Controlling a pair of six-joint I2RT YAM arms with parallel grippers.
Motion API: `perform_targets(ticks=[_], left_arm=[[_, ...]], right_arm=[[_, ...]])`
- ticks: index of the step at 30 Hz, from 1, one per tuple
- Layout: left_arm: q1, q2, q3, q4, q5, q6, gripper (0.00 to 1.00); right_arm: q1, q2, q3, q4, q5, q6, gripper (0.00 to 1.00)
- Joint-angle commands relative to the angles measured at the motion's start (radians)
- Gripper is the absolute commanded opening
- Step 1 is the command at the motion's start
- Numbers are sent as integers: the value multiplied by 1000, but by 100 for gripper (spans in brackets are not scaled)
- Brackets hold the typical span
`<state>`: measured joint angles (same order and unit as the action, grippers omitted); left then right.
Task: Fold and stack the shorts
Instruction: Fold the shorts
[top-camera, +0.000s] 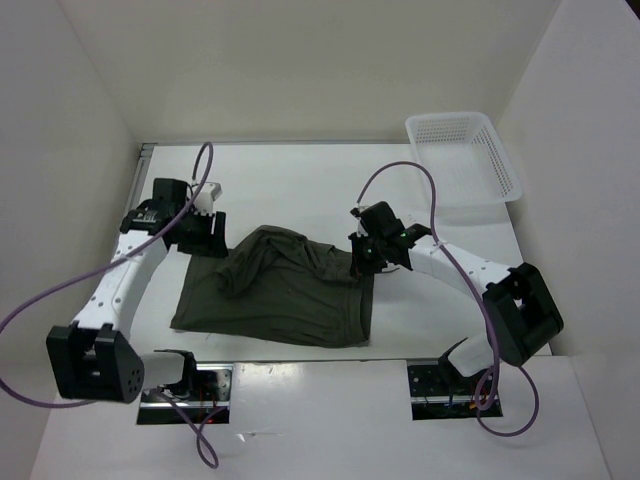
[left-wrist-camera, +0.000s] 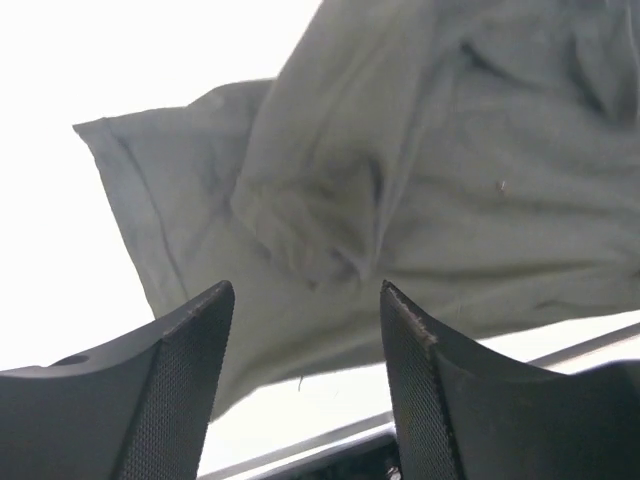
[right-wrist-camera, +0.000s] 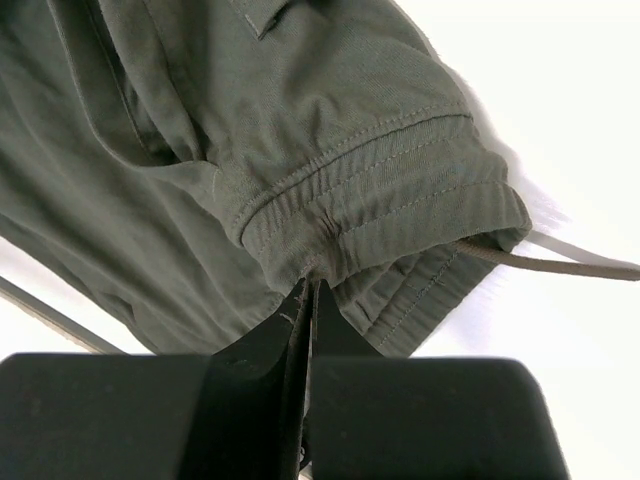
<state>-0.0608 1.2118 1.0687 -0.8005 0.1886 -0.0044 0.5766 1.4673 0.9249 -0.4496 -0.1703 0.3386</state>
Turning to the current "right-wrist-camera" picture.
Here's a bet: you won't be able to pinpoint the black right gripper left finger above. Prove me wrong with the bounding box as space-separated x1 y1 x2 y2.
1 281 310 479

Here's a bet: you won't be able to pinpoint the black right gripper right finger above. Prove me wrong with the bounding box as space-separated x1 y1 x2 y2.
310 282 568 479

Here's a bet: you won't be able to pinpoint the olive green shorts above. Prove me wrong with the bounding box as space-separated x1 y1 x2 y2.
0 0 640 359

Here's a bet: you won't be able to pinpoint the aluminium table edge rail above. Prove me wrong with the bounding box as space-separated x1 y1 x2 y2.
1 277 124 355

